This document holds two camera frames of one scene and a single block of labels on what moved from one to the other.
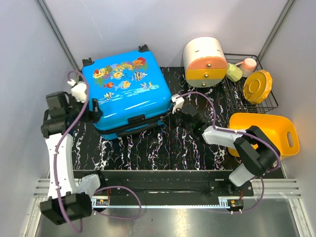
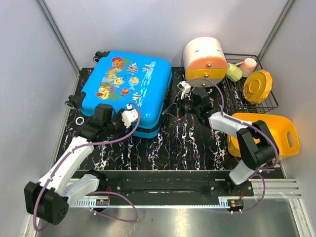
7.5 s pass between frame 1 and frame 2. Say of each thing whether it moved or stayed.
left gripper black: moved
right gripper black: moved
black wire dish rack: stayed
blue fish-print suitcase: moved
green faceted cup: stayed
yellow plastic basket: stayed
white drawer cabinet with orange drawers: stayed
